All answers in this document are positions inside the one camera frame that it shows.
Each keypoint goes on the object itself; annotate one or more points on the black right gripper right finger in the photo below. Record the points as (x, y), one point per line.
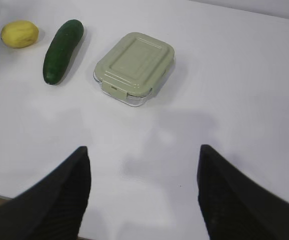
(233, 206)

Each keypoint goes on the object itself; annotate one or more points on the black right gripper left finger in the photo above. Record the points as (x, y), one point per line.
(52, 209)

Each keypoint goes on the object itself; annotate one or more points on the green lidded glass container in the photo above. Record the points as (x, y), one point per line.
(135, 69)

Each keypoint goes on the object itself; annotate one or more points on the green cucumber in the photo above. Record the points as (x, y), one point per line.
(60, 51)

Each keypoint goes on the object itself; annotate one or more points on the yellow lemon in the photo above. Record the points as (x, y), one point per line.
(19, 34)

